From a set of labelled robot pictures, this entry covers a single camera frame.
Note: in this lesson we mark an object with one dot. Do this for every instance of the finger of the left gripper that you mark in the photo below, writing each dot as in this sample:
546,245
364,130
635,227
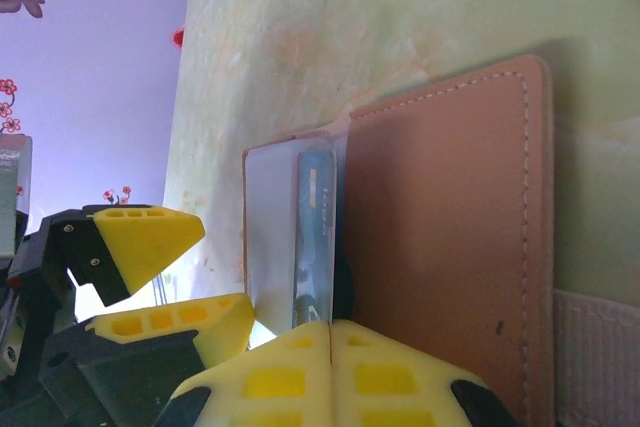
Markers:
165,332
145,242

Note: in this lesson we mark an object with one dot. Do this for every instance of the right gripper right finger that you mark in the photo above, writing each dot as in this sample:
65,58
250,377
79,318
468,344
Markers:
390,382

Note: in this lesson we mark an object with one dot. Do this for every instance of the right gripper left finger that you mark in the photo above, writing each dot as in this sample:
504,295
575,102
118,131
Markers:
280,382

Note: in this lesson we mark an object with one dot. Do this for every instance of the blue VIP card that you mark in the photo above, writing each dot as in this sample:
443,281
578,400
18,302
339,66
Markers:
315,227

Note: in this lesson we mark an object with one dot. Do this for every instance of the tan leather card holder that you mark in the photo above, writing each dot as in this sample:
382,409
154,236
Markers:
440,222

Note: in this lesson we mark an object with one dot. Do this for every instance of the white ribbed fabric strip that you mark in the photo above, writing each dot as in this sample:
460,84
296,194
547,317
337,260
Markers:
597,362

